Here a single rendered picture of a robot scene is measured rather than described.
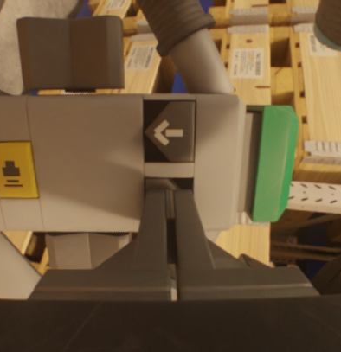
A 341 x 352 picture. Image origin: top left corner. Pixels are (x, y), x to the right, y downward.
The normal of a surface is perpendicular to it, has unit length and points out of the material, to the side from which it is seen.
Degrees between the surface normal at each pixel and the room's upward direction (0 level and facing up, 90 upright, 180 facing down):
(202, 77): 86
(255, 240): 90
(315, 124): 90
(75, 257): 57
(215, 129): 74
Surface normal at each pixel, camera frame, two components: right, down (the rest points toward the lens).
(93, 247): -0.27, 0.27
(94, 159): 0.02, 0.28
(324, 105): -0.18, -0.45
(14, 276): 0.37, 0.02
